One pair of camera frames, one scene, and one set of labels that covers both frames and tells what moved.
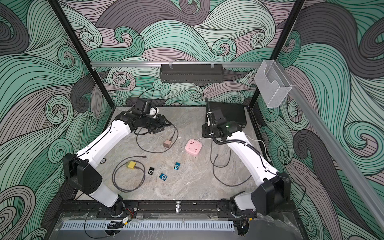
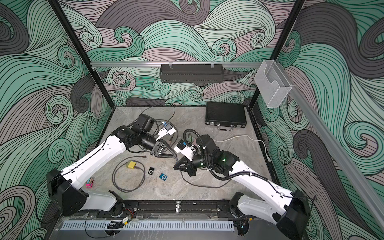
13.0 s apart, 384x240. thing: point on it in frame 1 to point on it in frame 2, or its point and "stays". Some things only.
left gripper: (160, 124) to (158, 148)
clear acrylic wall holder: (272, 83) stays
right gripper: (205, 134) to (190, 166)
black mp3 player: (151, 170) stays
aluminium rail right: (366, 193) stays
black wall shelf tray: (191, 73) stays
